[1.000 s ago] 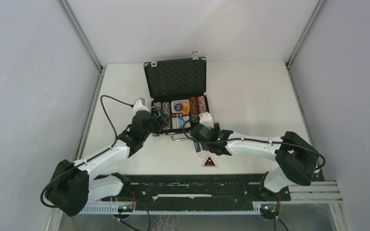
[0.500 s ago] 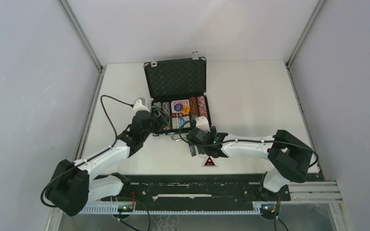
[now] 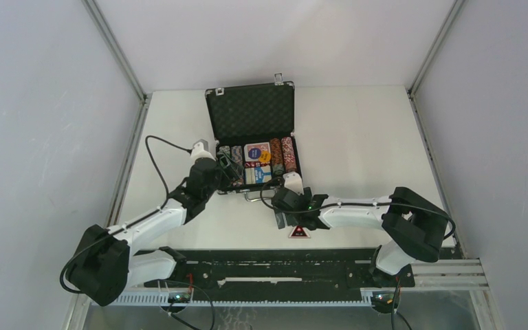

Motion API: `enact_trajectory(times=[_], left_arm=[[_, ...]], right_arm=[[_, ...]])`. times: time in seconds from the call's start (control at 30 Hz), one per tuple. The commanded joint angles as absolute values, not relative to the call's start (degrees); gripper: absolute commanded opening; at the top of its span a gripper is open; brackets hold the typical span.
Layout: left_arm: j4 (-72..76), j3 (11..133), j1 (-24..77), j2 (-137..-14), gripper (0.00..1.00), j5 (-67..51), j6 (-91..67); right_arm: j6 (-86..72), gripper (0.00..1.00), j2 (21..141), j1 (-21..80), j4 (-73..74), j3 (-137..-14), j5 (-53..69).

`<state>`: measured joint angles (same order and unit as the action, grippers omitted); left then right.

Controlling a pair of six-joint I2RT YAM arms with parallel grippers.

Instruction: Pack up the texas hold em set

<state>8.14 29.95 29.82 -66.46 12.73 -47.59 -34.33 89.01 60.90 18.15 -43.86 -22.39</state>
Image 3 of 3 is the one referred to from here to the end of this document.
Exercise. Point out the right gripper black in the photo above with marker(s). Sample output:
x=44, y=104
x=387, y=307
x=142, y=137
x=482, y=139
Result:
x=280, y=218

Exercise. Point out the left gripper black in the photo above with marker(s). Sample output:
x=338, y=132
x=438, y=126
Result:
x=231, y=170

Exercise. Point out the red black triangle card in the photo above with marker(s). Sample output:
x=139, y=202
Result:
x=299, y=232

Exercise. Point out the blue playing card box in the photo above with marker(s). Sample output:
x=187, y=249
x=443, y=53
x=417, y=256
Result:
x=258, y=174

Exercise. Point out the orange blind button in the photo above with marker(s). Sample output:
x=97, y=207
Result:
x=265, y=157

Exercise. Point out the red playing card deck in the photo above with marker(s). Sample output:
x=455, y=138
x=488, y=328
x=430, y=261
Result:
x=264, y=146

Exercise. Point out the black aluminium poker case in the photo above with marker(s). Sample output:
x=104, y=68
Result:
x=247, y=114

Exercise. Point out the purple blind button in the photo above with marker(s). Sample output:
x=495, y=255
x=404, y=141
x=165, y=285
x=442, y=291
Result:
x=253, y=154

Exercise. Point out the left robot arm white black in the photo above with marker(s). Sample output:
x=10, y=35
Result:
x=108, y=260

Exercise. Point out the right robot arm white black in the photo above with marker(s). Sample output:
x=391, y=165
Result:
x=416, y=227

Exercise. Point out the red dice in case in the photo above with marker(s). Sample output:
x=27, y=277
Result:
x=255, y=164

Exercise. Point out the blue-white chip row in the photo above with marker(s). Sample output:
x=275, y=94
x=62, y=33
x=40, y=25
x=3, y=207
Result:
x=236, y=155

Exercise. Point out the green chip row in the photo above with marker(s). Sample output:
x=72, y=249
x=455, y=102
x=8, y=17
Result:
x=224, y=151

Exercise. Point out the red-white chip row top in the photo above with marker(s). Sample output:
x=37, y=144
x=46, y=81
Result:
x=289, y=157

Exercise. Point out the orange chip row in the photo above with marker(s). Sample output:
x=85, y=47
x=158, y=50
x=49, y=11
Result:
x=277, y=153

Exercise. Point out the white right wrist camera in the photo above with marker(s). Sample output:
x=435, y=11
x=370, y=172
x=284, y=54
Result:
x=293, y=182

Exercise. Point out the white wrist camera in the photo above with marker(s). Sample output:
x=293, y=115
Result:
x=200, y=150
x=293, y=182

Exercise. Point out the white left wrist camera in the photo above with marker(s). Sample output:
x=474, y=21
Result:
x=200, y=150

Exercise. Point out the black mounting rail base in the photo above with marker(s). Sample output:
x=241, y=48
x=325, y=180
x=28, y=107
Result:
x=281, y=276

